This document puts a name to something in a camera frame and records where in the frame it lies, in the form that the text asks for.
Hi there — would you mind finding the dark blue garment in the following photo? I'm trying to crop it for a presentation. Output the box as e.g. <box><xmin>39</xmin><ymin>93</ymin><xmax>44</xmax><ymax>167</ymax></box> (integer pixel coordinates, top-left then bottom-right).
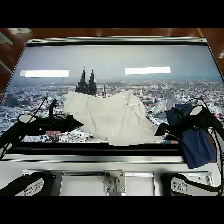
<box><xmin>165</xmin><ymin>102</ymin><xmax>218</xmax><ymax>170</ymax></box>

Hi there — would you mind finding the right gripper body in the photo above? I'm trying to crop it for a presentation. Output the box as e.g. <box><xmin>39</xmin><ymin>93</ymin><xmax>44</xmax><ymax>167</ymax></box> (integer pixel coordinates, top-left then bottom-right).
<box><xmin>154</xmin><ymin>122</ymin><xmax>172</xmax><ymax>137</ymax></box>

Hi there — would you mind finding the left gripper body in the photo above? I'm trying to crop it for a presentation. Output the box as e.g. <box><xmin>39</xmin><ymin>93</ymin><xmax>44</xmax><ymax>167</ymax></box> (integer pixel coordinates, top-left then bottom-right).
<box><xmin>60</xmin><ymin>114</ymin><xmax>85</xmax><ymax>133</ymax></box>

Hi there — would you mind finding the silver frame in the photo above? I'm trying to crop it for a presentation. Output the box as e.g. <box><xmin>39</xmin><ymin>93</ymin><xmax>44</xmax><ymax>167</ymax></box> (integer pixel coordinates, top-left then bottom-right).
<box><xmin>0</xmin><ymin>152</ymin><xmax>224</xmax><ymax>197</ymax></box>

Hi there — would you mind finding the cream white shirt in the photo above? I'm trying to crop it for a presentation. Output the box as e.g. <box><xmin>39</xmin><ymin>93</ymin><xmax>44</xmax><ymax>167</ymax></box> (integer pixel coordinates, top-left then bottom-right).
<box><xmin>62</xmin><ymin>89</ymin><xmax>164</xmax><ymax>147</ymax></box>

